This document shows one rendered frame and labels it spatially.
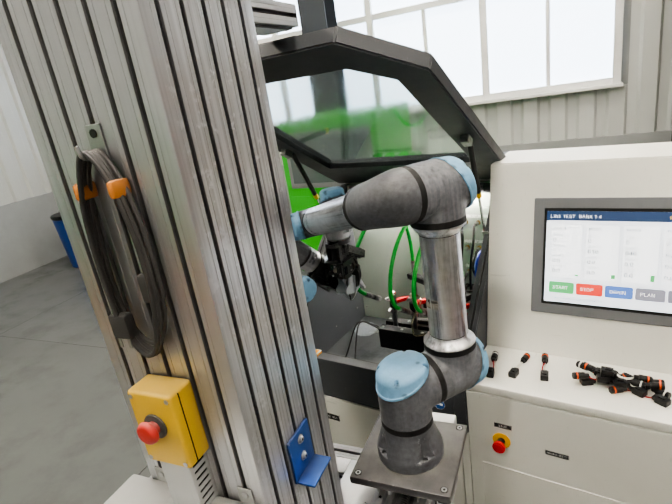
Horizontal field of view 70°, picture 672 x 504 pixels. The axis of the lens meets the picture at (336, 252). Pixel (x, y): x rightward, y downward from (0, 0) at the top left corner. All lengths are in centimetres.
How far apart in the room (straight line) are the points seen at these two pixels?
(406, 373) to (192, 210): 59
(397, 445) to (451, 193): 55
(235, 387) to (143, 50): 46
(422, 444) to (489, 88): 468
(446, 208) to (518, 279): 69
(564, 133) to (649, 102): 75
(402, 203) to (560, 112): 465
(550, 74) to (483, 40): 75
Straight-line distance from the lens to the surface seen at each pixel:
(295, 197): 482
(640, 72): 553
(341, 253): 143
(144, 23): 64
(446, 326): 107
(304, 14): 565
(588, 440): 151
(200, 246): 66
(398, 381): 103
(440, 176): 95
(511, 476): 167
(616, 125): 554
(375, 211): 91
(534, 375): 154
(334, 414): 187
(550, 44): 550
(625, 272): 156
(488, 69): 547
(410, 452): 113
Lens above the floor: 185
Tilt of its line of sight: 19 degrees down
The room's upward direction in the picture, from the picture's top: 9 degrees counter-clockwise
